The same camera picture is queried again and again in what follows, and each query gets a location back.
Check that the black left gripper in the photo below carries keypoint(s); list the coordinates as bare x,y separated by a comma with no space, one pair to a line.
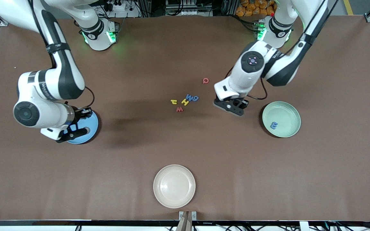
241,102

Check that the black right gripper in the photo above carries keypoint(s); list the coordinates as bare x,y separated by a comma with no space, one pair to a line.
81,114

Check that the yellow uppercase foam letter H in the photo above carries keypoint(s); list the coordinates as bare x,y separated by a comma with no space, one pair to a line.
185,102

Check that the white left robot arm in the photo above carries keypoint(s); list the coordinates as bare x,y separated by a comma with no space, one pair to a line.
246,80

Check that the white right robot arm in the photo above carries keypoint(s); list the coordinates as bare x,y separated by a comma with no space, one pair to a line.
50,86

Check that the blue plate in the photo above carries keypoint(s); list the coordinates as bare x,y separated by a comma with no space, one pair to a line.
92,123

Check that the green plate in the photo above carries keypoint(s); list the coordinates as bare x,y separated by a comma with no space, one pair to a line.
286,115

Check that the cream plate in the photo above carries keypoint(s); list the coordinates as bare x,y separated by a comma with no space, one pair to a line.
174,186

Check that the blue foam letter g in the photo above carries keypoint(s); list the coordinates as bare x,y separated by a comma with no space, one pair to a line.
193,99

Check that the orange bags pile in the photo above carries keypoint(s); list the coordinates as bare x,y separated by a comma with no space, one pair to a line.
251,8

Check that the white power strip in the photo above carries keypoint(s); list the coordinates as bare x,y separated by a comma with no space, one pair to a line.
120,6

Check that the metal mounting bracket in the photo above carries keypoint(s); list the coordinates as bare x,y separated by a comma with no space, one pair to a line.
194,215

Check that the beige camera mount post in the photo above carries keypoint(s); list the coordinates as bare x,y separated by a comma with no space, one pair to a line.
185,224

